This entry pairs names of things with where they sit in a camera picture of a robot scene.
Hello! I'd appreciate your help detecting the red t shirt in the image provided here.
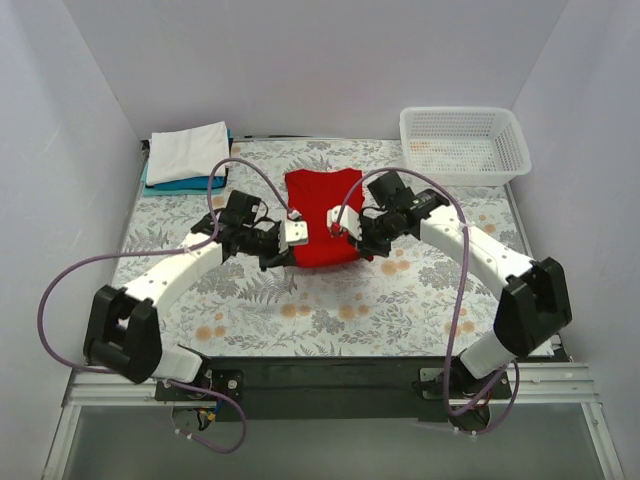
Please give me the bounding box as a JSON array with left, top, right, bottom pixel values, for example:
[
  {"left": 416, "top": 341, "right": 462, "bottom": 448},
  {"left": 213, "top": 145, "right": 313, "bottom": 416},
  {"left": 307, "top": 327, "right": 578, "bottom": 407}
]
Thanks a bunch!
[{"left": 285, "top": 168, "right": 363, "bottom": 269}]

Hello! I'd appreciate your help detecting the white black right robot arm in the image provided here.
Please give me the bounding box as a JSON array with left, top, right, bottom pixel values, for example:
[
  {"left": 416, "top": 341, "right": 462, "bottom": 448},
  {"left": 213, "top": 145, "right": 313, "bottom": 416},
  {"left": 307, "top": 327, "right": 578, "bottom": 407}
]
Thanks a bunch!
[{"left": 356, "top": 167, "right": 573, "bottom": 398}]

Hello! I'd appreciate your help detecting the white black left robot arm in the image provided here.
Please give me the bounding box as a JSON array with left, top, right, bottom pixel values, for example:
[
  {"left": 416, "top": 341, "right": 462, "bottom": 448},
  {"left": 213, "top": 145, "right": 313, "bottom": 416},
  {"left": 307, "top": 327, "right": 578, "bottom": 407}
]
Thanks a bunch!
[{"left": 83, "top": 190, "right": 308, "bottom": 400}]

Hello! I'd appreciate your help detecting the teal folded t shirt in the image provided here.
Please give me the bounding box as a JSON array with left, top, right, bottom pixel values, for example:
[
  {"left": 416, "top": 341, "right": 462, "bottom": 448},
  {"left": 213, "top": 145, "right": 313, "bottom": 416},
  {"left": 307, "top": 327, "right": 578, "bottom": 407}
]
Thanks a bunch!
[{"left": 141, "top": 130, "right": 234, "bottom": 197}]

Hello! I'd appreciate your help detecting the floral patterned tablecloth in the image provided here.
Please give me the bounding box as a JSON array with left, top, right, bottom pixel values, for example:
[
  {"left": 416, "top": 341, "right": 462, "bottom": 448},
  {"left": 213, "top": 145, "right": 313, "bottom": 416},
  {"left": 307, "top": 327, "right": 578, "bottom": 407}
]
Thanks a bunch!
[{"left": 124, "top": 140, "right": 526, "bottom": 356}]

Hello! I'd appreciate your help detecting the white folded t shirt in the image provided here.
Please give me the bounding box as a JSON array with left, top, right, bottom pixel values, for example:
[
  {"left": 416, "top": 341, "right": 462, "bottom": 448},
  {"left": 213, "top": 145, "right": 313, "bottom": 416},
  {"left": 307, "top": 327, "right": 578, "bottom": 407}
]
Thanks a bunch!
[{"left": 146, "top": 121, "right": 230, "bottom": 186}]

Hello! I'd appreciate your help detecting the white plastic basket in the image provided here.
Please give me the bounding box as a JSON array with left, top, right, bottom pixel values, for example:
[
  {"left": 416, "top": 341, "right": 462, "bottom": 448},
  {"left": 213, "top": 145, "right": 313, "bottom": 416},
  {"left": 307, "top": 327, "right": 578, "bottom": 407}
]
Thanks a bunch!
[{"left": 399, "top": 107, "right": 532, "bottom": 187}]

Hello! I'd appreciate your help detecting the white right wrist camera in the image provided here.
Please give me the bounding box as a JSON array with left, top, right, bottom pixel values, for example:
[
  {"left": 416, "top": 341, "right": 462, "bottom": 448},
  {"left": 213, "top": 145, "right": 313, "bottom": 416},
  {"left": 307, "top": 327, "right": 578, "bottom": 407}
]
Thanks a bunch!
[{"left": 326, "top": 205, "right": 362, "bottom": 241}]

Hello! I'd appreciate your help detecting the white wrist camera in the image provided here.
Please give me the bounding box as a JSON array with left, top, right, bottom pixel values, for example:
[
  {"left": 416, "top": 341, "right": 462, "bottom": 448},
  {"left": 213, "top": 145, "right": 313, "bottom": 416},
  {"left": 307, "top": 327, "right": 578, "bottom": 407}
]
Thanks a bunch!
[
  {"left": 326, "top": 205, "right": 362, "bottom": 241},
  {"left": 278, "top": 219, "right": 309, "bottom": 253}
]

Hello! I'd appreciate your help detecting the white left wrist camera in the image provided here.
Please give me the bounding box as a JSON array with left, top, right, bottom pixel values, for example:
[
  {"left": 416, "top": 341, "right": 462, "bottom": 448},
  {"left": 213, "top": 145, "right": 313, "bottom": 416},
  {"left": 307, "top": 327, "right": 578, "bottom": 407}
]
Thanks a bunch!
[{"left": 278, "top": 219, "right": 309, "bottom": 253}]

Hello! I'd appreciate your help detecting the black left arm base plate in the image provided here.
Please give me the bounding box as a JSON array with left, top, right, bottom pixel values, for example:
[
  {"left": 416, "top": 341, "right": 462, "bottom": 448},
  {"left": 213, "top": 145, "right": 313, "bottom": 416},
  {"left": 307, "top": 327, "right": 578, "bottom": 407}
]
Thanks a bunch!
[{"left": 154, "top": 367, "right": 245, "bottom": 401}]

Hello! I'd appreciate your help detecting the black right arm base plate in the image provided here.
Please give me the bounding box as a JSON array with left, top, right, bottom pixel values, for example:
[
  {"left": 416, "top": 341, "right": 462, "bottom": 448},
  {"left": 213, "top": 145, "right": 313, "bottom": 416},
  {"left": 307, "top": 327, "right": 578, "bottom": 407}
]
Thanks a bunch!
[{"left": 418, "top": 360, "right": 512, "bottom": 401}]

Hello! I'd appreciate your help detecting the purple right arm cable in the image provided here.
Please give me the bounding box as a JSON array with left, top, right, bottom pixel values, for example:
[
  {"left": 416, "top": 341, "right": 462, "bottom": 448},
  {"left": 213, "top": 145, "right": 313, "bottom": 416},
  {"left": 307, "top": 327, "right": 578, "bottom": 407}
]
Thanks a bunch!
[{"left": 330, "top": 167, "right": 521, "bottom": 437}]

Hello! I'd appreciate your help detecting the aluminium front rail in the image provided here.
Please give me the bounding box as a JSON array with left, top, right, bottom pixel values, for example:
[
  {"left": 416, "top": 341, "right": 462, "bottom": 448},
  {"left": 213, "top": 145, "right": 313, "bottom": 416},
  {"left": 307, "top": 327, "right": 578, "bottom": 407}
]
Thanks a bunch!
[{"left": 63, "top": 362, "right": 600, "bottom": 407}]

